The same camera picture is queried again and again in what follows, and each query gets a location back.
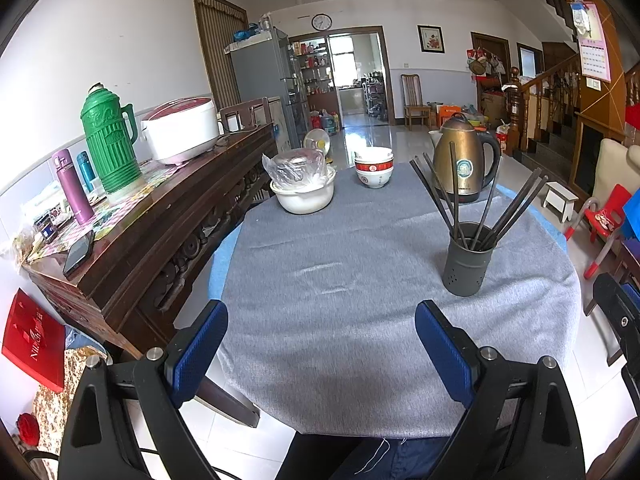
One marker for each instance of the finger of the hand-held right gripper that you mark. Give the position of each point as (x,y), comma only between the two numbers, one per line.
(620,310)

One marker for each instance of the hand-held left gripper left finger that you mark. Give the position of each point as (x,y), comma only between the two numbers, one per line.
(200,350)

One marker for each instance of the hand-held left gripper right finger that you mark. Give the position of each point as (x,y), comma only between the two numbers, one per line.
(445,355)

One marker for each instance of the dark grey chopstick holder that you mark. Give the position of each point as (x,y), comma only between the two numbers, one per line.
(464,265)

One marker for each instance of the bunch of dark chopsticks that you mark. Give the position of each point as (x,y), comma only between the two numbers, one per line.
(456,195)

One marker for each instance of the blue table cover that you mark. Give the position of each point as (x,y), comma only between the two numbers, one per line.
(222,265)

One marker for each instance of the red child chair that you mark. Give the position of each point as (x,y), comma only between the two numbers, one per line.
(607,215)

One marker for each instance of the dark wooden sideboard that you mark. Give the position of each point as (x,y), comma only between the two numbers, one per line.
(150,240)

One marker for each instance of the small white stool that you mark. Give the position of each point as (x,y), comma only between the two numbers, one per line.
(560,202)

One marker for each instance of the person's dark blue pants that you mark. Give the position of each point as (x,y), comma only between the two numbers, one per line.
(360,460)

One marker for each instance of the grey tablecloth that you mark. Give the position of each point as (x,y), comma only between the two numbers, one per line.
(325,285)

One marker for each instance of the cream armchair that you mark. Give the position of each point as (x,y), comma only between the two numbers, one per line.
(615,170)

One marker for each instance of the black phone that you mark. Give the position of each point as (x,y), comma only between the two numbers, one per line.
(79,252)

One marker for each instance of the red box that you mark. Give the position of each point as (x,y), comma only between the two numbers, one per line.
(35,340)

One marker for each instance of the white pot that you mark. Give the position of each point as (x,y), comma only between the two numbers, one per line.
(305,201)

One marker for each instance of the white bowl with red band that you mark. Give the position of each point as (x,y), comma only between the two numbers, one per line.
(374,176)
(372,154)

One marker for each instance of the gold electric kettle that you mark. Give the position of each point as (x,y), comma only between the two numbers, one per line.
(462,160)

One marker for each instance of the clear plastic bag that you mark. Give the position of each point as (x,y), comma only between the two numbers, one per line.
(295,167)

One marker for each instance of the purple bottle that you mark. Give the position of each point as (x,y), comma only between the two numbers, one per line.
(72,185)

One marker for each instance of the teal bottle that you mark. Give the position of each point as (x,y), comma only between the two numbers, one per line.
(86,167)

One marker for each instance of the green thermos jug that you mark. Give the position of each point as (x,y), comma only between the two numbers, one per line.
(107,150)

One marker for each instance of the white rice cooker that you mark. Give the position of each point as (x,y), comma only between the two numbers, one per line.
(182,130)

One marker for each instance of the wooden stair railing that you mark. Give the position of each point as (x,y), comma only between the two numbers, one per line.
(545,90)

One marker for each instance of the small white fan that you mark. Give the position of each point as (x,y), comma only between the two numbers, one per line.
(317,142)

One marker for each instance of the wooden chair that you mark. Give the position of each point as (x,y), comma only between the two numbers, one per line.
(415,100)

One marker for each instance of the grey refrigerator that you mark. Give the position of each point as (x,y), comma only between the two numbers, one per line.
(265,80)

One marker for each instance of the brown wooden door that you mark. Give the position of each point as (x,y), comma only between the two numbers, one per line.
(220,55)

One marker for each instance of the wall calendar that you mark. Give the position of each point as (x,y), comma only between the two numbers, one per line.
(592,42)

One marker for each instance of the framed wall picture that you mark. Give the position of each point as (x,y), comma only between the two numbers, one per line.
(431,39)

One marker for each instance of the round wall clock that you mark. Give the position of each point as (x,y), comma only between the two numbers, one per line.
(321,22)

